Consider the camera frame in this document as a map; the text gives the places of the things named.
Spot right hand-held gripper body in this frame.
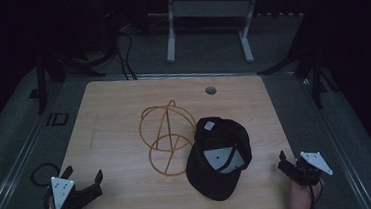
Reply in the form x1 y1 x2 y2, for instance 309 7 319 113
277 148 335 189

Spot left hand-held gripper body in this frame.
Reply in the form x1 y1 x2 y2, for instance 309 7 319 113
50 172 104 209

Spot black baseball cap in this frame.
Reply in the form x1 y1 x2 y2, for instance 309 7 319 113
181 112 257 205

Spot golden wire hat stand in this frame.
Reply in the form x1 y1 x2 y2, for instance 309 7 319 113
135 97 202 180

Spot person's right hand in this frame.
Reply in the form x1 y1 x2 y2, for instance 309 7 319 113
287 175 327 209

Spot black tripod stand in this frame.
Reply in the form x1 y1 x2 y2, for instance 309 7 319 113
23 38 129 117
252 12 342 115

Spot white metal stand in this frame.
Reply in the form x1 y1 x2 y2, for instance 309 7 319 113
161 0 266 71

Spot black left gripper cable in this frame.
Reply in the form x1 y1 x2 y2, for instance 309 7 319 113
29 162 64 209

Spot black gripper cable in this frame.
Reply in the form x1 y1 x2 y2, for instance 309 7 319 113
29 162 64 209
307 179 326 209

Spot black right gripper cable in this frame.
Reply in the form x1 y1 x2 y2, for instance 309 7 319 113
307 179 326 209

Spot black floor cables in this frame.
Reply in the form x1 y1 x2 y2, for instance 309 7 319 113
112 27 139 83

